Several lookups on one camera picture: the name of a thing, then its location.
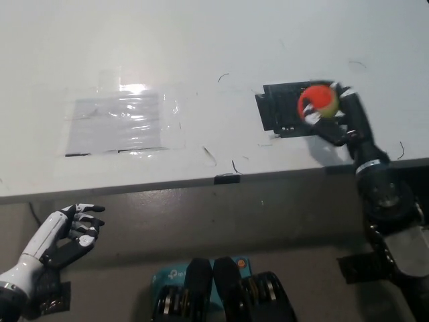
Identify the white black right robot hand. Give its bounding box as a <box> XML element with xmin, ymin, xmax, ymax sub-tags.
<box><xmin>299</xmin><ymin>79</ymin><xmax>390</xmax><ymax>168</ymax></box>

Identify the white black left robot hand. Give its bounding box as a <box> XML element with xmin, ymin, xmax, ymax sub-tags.
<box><xmin>20</xmin><ymin>203</ymin><xmax>106</xmax><ymax>269</ymax></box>

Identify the orange yellow small tennis ball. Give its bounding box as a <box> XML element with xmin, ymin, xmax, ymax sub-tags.
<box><xmin>297</xmin><ymin>85</ymin><xmax>339</xmax><ymax>119</ymax></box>

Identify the black tape patch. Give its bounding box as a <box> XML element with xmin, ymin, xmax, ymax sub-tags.
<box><xmin>254</xmin><ymin>80</ymin><xmax>336</xmax><ymax>139</ymax></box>

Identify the teal tp-link box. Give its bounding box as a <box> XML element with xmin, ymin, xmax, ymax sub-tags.
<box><xmin>151</xmin><ymin>256</ymin><xmax>251</xmax><ymax>303</ymax></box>

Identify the small black tape strip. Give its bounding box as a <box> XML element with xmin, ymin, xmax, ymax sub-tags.
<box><xmin>213</xmin><ymin>173</ymin><xmax>241</xmax><ymax>185</ymax></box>

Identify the thin black cable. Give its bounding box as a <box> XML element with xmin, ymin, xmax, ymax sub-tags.
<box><xmin>28</xmin><ymin>201</ymin><xmax>44</xmax><ymax>226</ymax></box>

